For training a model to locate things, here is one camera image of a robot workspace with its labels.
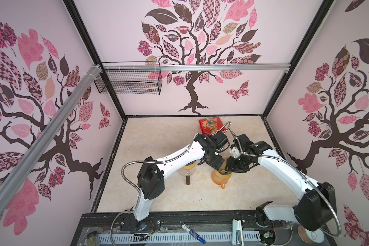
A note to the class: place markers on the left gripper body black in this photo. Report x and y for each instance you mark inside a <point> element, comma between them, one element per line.
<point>213,160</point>

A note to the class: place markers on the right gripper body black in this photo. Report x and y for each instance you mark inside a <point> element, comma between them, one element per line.
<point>238,164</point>

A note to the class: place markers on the orange glass pitcher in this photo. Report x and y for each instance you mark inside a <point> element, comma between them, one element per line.
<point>220,179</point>

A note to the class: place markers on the clear glass carafe brown handle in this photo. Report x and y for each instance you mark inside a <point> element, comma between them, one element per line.
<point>187,173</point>

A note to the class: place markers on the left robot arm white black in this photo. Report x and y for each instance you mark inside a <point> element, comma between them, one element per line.
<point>153,173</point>

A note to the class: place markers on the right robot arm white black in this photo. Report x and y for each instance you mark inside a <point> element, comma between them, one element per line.
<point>316,206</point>

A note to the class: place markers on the red snack bag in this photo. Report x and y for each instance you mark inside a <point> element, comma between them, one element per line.
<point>211,125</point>

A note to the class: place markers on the blue white marker pen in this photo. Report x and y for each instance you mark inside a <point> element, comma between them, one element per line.
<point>193,233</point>

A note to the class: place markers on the brown tape roll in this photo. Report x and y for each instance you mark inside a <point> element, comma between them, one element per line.
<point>311,237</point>

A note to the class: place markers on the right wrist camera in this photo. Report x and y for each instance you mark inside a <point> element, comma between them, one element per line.
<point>235,152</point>

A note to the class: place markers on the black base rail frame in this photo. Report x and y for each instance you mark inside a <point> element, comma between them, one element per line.
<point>276,233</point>

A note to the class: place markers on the white slotted cable duct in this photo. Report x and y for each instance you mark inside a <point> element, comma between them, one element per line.
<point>172,238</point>

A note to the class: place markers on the back aluminium rail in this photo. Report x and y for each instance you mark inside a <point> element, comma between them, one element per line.
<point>218,67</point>

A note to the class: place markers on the aluminium rail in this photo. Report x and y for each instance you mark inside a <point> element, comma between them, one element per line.
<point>218,67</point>
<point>13,182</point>

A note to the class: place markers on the black wire basket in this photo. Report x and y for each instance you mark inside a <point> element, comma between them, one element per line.
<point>130,78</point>

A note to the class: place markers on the left aluminium rail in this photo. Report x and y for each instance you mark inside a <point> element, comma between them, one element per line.
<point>13,182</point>

